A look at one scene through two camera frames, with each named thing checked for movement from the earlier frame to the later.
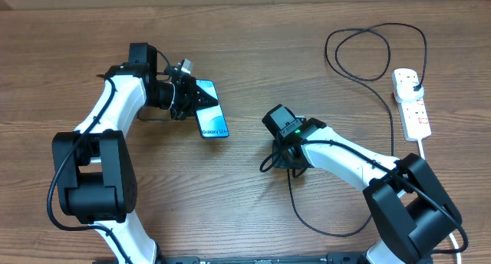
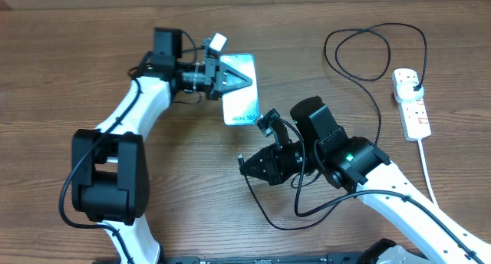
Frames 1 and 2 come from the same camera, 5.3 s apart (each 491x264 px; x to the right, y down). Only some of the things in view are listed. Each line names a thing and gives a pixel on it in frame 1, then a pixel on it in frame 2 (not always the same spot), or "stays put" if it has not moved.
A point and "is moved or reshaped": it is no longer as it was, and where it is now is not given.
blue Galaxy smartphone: x=211 y=120 → x=241 y=107
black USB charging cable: x=360 y=29 is moved or reshaped
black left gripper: x=191 y=97 → x=212 y=68
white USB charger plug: x=405 y=92 stays put
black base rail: x=285 y=259 stays put
